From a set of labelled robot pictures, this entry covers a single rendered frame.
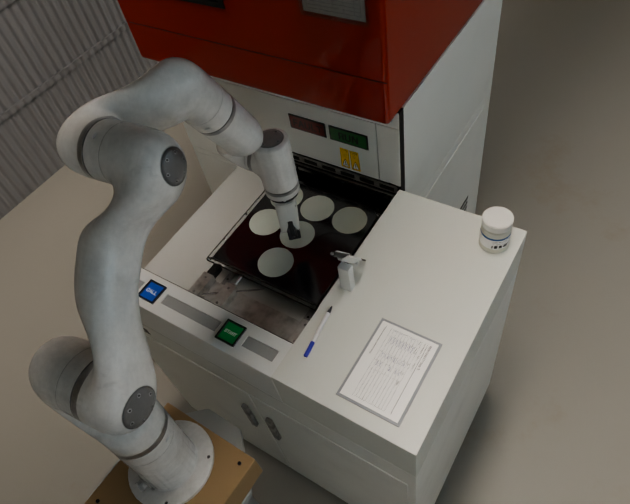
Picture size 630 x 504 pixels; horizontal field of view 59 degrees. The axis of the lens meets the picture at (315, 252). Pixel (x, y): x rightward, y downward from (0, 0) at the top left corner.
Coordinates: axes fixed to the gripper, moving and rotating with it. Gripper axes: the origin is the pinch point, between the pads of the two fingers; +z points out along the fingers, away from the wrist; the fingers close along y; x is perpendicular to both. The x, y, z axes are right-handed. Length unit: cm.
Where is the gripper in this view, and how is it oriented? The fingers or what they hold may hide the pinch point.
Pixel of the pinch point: (293, 232)
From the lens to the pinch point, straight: 144.2
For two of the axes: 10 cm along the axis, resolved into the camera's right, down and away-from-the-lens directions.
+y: 1.5, 7.6, -6.3
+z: 1.4, 6.2, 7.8
